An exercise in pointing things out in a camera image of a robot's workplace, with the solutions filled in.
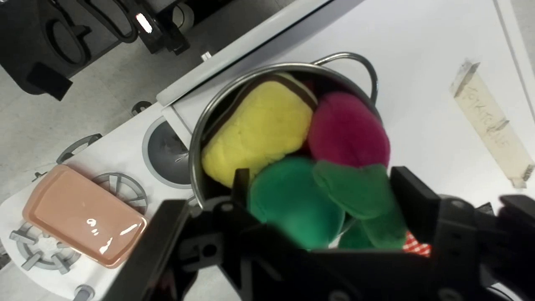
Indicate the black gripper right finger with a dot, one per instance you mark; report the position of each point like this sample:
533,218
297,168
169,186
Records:
419,212

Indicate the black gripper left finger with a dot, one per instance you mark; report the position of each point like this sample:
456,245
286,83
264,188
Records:
241,190

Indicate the magenta beetroot plush green leaves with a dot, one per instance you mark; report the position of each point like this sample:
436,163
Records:
348,131

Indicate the round green plush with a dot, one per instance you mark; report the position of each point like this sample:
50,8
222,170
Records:
292,203

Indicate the yellow plush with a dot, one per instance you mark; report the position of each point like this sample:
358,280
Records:
261,131

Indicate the steel pot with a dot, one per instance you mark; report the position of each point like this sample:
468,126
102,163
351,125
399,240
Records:
214,118

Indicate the clear plastic strip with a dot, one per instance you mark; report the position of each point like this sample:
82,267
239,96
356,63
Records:
493,126

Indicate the grey toy stove burner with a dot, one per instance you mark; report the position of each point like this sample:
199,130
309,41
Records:
38,252
127,186

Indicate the white toy kitchen unit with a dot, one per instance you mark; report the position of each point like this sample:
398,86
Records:
423,68

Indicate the pink plastic tray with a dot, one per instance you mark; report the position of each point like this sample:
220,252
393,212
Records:
83,215

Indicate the black block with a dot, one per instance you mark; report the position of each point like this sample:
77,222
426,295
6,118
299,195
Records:
159,34

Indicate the grey stove knob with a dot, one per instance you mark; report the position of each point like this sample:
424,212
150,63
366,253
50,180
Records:
83,293

